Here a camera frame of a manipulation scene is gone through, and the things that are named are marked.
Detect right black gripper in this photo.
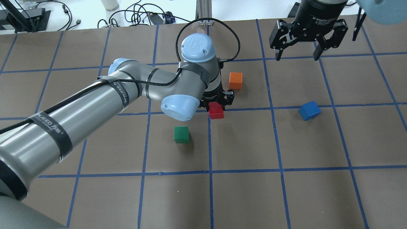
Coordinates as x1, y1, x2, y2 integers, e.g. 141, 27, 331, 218
269, 0, 348, 61

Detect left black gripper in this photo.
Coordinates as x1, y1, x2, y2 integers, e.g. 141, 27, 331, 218
200, 86, 235, 110

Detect red wooden block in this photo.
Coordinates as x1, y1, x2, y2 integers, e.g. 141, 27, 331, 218
208, 102, 225, 119

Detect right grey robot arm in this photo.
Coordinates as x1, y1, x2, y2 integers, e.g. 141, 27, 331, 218
269, 0, 407, 61

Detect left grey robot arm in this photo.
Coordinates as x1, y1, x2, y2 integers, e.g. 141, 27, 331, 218
0, 33, 234, 229

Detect orange wooden block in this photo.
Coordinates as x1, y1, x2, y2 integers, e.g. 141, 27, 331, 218
229, 72, 243, 90

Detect green wooden block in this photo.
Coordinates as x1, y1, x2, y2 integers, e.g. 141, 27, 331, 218
173, 126, 190, 144

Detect blue wooden block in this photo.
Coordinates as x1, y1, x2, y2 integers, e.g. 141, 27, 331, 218
298, 101, 321, 121

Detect black power adapter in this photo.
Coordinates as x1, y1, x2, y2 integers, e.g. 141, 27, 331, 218
148, 13, 164, 25

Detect aluminium frame post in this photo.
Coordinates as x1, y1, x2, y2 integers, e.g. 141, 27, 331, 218
195, 0, 213, 26

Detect black camera stand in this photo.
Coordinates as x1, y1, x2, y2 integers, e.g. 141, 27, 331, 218
0, 0, 51, 33

